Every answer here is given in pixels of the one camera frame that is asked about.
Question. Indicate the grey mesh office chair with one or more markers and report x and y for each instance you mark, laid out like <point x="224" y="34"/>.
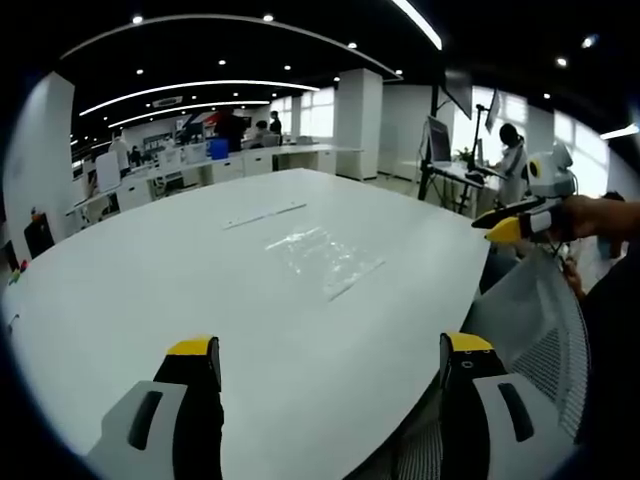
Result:
<point x="545" y="320"/>

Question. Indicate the white desk row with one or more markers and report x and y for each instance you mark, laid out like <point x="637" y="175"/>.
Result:
<point x="225" y="167"/>

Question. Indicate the clear plastic strip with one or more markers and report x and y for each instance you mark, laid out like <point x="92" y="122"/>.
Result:
<point x="264" y="215"/>

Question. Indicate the black office chair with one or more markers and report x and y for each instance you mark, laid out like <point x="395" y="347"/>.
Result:
<point x="39" y="235"/>

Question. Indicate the person's dark clothing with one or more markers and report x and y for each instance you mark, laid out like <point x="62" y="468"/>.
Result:
<point x="617" y="350"/>

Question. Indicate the black standing desk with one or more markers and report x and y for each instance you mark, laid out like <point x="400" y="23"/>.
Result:
<point x="460" y="177"/>

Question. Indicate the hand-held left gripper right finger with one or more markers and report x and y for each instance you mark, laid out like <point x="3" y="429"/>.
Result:
<point x="480" y="400"/>

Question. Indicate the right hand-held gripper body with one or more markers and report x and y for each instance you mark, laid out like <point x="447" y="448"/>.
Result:
<point x="550" y="175"/>

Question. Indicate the clear resealable bag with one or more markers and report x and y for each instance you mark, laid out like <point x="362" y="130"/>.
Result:
<point x="320" y="257"/>

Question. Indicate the blue box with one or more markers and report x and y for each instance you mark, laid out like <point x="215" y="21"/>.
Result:
<point x="219" y="149"/>

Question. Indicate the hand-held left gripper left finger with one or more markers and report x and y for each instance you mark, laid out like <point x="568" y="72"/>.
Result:
<point x="165" y="400"/>

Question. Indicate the person's right hand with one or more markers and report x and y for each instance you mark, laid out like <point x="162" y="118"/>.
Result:
<point x="595" y="215"/>

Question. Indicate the monitor on stand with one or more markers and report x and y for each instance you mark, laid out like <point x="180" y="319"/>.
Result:
<point x="440" y="142"/>

